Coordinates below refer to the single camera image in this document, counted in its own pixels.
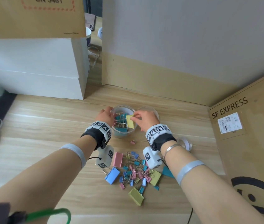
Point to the person's left hand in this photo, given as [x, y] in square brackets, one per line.
[105, 116]

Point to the person's right hand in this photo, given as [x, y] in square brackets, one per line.
[148, 120]

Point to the person's right fingers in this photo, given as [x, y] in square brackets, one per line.
[138, 115]

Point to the person's left fingers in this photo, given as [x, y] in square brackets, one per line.
[108, 110]

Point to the yellow binder clip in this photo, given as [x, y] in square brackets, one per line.
[130, 122]

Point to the clear round plastic container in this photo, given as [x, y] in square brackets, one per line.
[122, 134]

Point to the person's left forearm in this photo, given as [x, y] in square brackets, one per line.
[43, 174]

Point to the person's right forearm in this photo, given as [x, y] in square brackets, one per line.
[206, 191]

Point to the clear round plastic lid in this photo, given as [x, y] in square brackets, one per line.
[154, 111]

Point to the heap of teal binder clips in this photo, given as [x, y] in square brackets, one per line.
[120, 121]

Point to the black left wristband with markers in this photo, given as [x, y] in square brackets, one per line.
[99, 131]

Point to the black wristband with markers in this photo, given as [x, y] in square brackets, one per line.
[159, 135]
[99, 131]

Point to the black right wristband with markers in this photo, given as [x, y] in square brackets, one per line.
[159, 135]

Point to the large pink binder clip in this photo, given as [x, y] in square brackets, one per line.
[117, 159]

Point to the grey left armband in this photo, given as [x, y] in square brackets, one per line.
[77, 151]

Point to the grey armband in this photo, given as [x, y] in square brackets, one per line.
[189, 169]
[77, 151]

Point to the pile of small colourful clips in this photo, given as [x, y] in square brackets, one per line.
[135, 171]

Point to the large teal binder clip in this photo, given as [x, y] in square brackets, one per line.
[168, 172]

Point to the medium yellow-green binder clip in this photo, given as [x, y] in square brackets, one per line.
[155, 178]

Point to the large blue binder clip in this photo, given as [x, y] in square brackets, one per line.
[112, 175]

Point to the grey right armband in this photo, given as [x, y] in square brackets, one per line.
[189, 169]

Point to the white mug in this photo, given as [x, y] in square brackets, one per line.
[88, 36]

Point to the white round device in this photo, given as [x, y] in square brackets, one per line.
[100, 33]

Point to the large yellow-green binder clip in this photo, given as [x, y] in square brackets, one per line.
[136, 196]

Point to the dark phone with marker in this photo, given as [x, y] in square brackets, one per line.
[90, 22]

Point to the black mat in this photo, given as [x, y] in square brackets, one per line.
[2, 107]

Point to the cardboard box with white label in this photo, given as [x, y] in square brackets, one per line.
[251, 149]

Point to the cardboard box with red dashes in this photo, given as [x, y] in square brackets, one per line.
[29, 18]

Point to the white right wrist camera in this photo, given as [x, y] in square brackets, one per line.
[151, 158]

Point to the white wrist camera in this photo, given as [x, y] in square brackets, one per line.
[151, 158]
[106, 157]

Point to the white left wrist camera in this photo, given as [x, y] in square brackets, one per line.
[106, 157]

